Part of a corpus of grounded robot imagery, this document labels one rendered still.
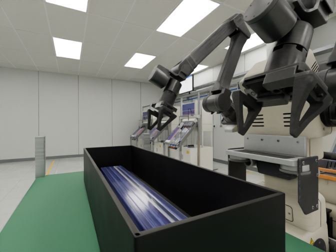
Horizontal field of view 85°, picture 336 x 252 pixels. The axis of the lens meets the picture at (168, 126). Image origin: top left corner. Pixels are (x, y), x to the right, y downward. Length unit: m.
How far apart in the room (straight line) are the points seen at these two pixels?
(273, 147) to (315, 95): 0.42
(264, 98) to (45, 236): 0.46
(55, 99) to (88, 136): 1.68
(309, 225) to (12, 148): 7.56
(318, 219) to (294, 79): 0.58
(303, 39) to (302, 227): 0.58
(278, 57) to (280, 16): 0.06
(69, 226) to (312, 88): 0.45
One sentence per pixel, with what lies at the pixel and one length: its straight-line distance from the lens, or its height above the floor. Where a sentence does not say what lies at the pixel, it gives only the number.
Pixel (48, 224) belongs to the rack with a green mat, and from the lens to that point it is 0.46.
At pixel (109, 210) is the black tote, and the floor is 1.04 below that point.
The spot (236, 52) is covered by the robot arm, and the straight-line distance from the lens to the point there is 0.96.
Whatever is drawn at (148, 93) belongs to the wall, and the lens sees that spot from 8.19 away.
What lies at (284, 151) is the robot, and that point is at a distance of 0.72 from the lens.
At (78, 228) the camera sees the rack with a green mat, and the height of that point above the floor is 0.95.
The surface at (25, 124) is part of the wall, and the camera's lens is 7.61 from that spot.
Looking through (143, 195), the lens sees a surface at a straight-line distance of 0.40.
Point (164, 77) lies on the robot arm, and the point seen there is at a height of 1.31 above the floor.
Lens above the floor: 1.14
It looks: level
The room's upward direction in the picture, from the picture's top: straight up
